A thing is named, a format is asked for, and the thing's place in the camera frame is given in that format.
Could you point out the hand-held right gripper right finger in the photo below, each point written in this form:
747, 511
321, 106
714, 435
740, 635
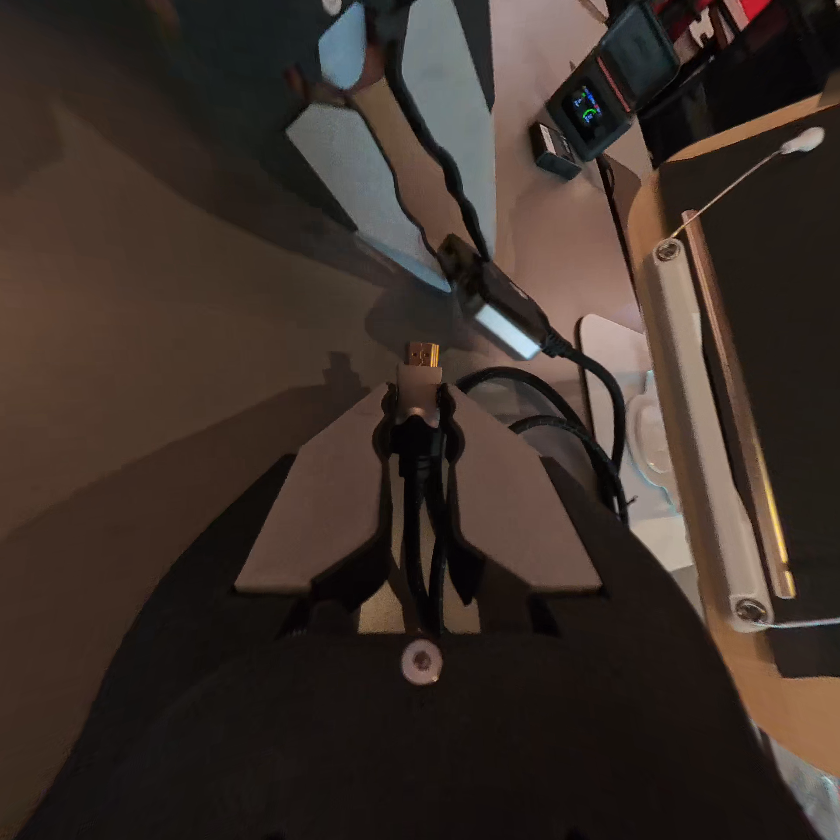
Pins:
518, 518

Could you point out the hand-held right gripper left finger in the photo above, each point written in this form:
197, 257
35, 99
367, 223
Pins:
315, 518

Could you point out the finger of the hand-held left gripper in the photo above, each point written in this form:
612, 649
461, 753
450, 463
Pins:
354, 170
459, 98

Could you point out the black hdmi switch box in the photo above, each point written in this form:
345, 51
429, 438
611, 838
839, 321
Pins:
505, 315

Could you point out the small black battery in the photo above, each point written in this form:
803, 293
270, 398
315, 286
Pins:
554, 151

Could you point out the black power bank with display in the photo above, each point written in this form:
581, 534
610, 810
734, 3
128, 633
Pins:
610, 79

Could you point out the wooden board with black panel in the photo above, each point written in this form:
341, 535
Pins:
787, 328

